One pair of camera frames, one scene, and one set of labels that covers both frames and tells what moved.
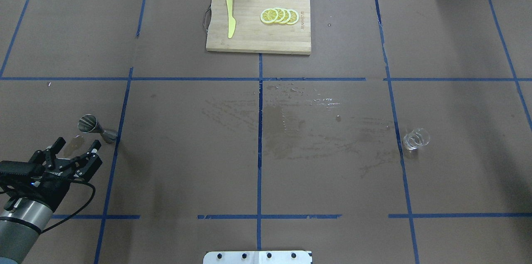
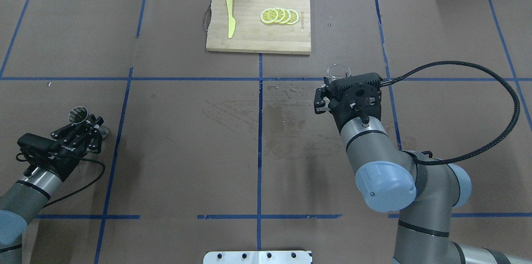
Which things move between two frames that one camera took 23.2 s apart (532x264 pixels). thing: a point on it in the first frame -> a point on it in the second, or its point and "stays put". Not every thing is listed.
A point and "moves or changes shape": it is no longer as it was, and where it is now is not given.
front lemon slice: [269, 16] stays put
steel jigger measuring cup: [88, 123] moves or changes shape
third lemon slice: [287, 17] stays put
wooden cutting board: [252, 34] stays put
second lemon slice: [281, 15] stays put
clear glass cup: [416, 138] -> [337, 71]
